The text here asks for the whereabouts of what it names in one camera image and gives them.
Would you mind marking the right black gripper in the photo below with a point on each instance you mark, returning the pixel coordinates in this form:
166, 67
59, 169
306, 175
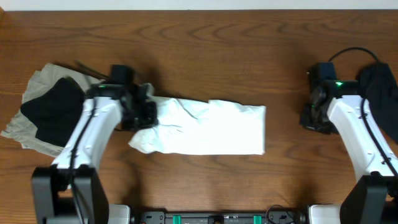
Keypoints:
311, 121

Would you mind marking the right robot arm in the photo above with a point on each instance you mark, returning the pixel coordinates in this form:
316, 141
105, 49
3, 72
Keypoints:
337, 107

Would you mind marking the white t-shirt with logo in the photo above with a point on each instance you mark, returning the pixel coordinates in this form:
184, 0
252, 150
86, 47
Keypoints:
215, 127

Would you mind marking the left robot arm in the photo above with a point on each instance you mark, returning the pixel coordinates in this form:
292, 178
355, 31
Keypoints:
70, 190

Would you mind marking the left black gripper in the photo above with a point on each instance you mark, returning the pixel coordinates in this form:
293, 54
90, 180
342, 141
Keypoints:
140, 115

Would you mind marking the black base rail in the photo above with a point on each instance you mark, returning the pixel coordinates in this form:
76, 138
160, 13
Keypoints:
271, 216

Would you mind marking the crumpled black garment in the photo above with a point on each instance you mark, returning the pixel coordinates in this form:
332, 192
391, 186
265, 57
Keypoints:
378, 85

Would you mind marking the folded beige garment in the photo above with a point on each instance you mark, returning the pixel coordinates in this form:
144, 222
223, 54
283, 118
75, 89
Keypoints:
20, 128

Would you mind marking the folded black garment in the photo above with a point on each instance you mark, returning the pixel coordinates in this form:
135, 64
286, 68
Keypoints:
56, 113

